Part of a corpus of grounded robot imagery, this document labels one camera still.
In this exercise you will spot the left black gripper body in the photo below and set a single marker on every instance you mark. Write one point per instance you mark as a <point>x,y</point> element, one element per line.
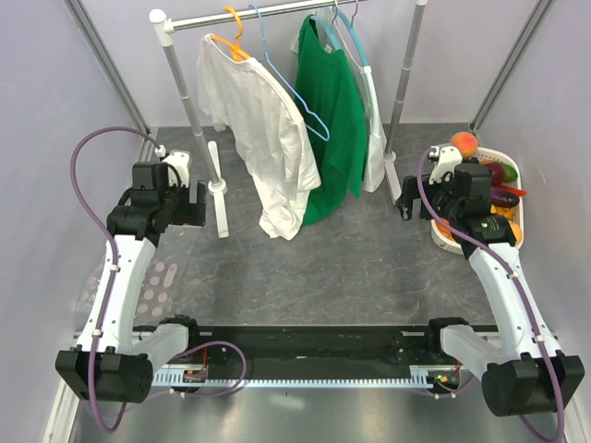
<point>181,211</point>

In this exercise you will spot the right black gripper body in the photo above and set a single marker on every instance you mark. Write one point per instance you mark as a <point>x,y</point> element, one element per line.
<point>435,195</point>

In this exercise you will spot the clear pink-dotted zip bag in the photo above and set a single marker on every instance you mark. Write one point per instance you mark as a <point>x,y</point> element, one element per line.
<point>161,292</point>

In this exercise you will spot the orange toy fruit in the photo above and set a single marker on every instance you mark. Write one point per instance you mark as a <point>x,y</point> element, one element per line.
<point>444,228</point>

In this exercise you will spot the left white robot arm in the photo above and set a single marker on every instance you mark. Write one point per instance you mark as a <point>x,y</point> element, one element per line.
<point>106,362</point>

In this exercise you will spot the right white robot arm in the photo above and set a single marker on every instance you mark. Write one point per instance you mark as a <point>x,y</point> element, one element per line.
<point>529,372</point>

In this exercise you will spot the white tank top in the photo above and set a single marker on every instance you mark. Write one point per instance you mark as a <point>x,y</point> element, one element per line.
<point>376,140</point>

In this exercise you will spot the white fruit basket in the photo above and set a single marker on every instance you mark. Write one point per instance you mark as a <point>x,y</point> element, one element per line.
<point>514,214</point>

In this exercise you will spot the peach toy fruit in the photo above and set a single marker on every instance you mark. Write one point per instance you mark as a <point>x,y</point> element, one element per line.
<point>466,143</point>

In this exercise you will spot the dark red mangosteen toy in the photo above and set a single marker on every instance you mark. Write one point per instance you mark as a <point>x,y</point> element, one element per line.
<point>498,173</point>

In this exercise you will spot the purple eggplant toy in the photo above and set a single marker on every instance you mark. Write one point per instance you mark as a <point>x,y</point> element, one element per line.
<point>502,198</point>

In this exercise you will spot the red chili pepper toy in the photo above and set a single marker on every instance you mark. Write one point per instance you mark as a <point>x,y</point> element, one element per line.
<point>518,192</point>

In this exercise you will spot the yellow-orange mango toy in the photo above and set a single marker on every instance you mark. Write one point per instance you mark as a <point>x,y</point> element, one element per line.
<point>517,233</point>

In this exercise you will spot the white t-shirt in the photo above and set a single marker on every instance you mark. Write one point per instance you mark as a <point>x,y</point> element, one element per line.
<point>270,134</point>

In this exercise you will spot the green t-shirt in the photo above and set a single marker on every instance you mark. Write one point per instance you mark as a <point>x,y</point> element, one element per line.
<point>336,123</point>

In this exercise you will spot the orange hanger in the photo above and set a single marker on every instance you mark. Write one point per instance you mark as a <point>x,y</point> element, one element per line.
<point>237,53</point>

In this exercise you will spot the silver clothes rack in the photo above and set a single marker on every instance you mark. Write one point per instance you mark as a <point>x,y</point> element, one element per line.
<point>166,27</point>

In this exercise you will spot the teal padded hanger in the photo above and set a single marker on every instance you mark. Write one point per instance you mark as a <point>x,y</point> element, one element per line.
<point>336,32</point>

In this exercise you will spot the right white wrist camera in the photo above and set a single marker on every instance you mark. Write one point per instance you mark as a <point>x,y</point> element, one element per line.
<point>445,158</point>

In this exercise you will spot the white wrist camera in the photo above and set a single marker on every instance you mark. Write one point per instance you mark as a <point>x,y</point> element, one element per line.
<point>178,165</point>
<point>445,158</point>

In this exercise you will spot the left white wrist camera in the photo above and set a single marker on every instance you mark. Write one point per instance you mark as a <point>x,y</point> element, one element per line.
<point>178,165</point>

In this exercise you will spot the right aluminium frame post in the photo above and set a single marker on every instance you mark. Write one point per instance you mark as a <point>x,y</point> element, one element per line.
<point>511,61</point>

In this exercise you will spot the aluminium frame post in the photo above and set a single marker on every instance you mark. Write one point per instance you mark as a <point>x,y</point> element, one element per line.
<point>511,61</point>
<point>89,31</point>

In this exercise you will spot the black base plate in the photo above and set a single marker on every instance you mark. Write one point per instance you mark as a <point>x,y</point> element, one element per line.
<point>349,352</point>

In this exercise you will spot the slotted cable duct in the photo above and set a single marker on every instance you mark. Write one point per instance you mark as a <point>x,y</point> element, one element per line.
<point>179,377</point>

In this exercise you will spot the light blue wire hanger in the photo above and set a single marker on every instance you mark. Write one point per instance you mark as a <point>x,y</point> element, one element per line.
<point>286,83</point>

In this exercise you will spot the left aluminium frame post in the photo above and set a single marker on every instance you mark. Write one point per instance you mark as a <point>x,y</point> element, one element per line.
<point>89,31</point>

